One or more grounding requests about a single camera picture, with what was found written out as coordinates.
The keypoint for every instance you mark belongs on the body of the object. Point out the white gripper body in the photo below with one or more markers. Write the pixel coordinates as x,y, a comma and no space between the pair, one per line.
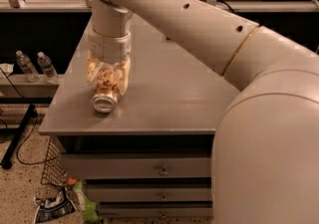
109,46

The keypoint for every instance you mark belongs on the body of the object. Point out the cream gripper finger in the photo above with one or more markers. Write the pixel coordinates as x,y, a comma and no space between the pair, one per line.
120,75
93,66

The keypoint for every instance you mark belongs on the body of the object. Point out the orange soda can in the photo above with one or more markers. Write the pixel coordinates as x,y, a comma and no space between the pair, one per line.
106,95

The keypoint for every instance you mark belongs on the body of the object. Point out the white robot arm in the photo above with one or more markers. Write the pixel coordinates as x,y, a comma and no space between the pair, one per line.
265,162

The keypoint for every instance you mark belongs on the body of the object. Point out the right clear water bottle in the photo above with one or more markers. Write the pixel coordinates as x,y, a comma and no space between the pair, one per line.
47,68

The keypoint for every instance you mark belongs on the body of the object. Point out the clear water bottle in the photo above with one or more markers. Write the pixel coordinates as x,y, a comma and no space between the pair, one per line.
27,67
47,68

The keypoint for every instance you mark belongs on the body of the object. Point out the left clear water bottle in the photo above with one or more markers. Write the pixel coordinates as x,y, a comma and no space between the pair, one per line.
27,67

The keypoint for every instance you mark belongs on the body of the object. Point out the grey drawer cabinet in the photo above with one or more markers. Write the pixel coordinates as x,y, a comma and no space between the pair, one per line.
172,107

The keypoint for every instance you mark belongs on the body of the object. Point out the top grey drawer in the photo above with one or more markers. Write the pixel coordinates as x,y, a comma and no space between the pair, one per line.
104,166

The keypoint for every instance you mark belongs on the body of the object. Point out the grey drawer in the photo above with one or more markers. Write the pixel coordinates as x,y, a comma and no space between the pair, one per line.
104,166
148,192
143,210

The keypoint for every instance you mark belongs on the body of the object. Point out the middle grey drawer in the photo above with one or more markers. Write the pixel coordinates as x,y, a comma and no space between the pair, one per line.
148,192

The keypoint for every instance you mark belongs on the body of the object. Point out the black metal stand leg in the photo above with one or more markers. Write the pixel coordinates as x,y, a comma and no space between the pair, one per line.
6,162

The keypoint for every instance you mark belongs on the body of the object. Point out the bottom grey drawer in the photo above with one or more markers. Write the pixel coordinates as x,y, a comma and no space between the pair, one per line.
143,210

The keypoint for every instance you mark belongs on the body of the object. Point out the black white crumpled bag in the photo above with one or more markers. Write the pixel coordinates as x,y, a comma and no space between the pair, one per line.
49,209

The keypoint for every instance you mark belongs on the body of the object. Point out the green spray bottle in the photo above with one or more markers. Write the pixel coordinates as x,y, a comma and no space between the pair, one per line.
87,207

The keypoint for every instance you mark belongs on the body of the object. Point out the black wire mesh basket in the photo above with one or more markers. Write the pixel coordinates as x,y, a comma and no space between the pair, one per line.
53,172

